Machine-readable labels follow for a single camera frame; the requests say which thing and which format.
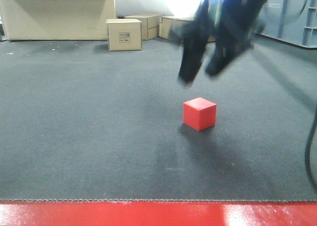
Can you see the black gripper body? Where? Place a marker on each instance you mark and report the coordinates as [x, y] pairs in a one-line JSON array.
[[234, 18]]

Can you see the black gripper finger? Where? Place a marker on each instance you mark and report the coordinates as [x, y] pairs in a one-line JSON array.
[[193, 51], [227, 49]]

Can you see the red magnetic cube block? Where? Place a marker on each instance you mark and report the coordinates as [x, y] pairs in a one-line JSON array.
[[199, 113]]

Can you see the right cardboard box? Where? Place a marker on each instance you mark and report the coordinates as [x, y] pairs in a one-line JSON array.
[[183, 29]]

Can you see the middle cardboard box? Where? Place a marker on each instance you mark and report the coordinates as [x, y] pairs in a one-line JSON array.
[[149, 24]]

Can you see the grey plastic crate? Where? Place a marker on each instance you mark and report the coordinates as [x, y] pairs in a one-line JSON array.
[[291, 21]]

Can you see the small cardboard box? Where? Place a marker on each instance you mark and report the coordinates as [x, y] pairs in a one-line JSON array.
[[124, 34]]

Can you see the dark grey table mat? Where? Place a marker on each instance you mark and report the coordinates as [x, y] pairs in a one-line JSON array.
[[79, 122]]

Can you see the large cardboard box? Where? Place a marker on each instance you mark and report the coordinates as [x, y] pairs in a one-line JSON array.
[[56, 19]]

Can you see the red metal table frame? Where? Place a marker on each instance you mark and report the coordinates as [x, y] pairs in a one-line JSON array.
[[157, 214]]

